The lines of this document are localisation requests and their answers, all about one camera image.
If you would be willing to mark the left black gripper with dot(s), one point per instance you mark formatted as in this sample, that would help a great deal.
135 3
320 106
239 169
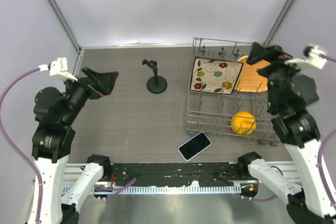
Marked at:
105 80

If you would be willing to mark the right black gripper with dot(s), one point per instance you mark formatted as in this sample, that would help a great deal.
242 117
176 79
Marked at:
258 52

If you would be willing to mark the black phone stand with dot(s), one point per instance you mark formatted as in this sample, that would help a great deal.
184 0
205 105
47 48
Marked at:
156 84

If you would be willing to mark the blue-cased smartphone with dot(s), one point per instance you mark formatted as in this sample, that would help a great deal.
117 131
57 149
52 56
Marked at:
194 146

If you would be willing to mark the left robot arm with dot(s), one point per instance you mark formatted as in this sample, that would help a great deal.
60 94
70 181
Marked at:
55 113

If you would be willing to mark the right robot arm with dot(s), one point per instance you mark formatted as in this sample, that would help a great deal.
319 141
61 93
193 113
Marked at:
289 94

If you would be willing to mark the orange woven basket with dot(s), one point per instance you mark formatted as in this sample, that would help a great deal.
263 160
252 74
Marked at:
249 80

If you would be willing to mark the floral square plate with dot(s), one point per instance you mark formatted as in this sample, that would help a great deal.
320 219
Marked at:
215 76

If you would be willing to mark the yellow bowl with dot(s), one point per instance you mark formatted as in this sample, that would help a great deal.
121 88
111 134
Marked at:
243 123

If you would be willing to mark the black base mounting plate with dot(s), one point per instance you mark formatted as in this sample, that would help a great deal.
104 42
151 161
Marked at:
207 174

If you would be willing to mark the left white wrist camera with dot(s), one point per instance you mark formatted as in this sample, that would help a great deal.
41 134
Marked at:
58 69

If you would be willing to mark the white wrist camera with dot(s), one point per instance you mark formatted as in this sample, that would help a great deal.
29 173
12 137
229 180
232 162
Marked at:
58 69
314 56

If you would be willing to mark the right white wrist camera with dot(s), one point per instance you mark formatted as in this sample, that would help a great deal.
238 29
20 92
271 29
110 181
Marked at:
314 56

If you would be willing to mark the grey wire dish rack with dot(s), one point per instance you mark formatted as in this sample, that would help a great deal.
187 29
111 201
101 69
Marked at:
212 113

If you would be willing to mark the right aluminium frame post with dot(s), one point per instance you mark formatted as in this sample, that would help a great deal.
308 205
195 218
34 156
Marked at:
279 20

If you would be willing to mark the aluminium frame post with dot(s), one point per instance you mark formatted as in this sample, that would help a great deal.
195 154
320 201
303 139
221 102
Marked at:
64 24
279 20

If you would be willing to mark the white slotted cable duct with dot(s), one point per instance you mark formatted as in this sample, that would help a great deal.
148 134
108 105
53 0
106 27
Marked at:
192 189

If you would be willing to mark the left aluminium frame post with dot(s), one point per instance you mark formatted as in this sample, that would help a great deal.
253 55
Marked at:
64 24

